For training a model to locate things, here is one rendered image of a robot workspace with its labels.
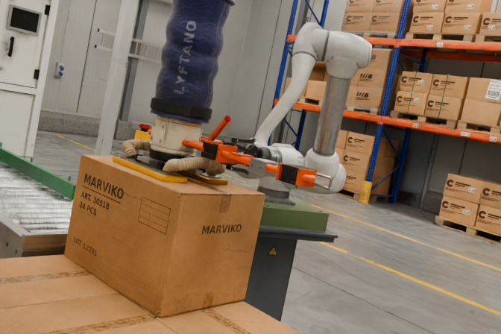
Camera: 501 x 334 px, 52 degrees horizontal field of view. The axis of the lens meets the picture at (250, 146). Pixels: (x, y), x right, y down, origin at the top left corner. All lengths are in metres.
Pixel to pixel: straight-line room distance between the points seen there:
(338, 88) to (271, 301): 1.04
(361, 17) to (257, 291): 8.38
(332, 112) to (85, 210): 1.10
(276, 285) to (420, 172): 8.34
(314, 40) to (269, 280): 1.11
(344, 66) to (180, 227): 1.01
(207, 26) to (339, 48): 0.60
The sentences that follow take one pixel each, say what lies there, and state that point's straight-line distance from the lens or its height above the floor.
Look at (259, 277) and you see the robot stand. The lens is 2.47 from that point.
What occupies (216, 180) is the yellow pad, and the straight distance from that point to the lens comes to 1.88.
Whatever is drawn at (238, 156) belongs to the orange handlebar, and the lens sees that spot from 1.64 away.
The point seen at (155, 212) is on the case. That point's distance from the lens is 1.70.
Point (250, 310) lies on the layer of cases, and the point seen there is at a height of 0.54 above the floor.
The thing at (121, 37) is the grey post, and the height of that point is 1.70.
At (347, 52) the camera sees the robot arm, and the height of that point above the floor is 1.54.
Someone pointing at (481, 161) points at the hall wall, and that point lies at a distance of 10.27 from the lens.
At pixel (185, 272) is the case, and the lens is 1.71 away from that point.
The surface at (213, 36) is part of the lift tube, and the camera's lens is 1.87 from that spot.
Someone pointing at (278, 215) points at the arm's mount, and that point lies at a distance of 2.32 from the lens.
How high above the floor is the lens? 1.23
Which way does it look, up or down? 4 degrees down
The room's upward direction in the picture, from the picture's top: 11 degrees clockwise
